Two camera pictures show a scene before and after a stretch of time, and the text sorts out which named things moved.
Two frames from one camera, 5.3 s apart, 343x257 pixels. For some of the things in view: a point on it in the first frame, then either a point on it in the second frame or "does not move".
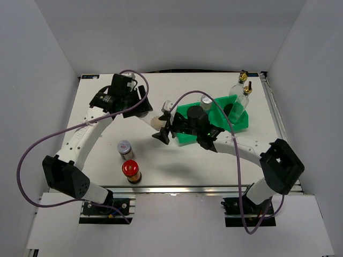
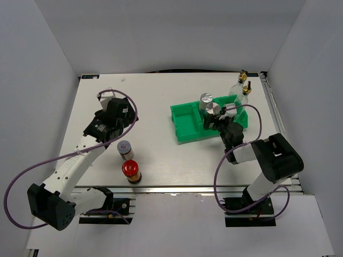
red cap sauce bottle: (130, 169) does not move
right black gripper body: (181, 126) -> (220, 125)
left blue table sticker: (90, 76) does not move
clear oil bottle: (238, 89) does not move
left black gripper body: (130, 99) -> (130, 118)
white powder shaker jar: (156, 123) -> (213, 108)
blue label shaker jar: (206, 102) does not move
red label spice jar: (124, 148) does not move
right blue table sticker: (253, 74) does not move
